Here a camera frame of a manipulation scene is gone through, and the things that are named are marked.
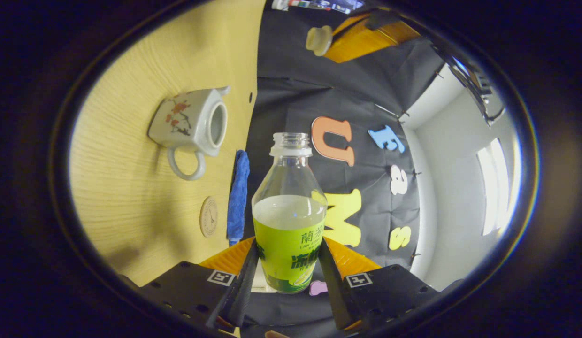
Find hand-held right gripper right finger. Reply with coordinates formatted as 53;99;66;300
318;237;460;329

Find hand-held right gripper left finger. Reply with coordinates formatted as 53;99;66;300
141;237;260;329

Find white teacup lid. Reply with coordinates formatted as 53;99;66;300
306;26;334;57

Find green label water bottle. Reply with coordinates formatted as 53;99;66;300
252;132;328;294

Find round wooden coaster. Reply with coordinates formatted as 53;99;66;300
199;196;219;238

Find white ceramic teacup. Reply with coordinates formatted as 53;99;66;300
148;86;230;181

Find computer monitor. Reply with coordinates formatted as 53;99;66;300
319;0;366;15

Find blue towel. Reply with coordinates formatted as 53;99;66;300
227;150;250;247

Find black backdrop cloth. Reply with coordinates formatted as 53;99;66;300
239;0;456;324

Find ceiling light panel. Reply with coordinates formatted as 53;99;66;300
476;138;514;237

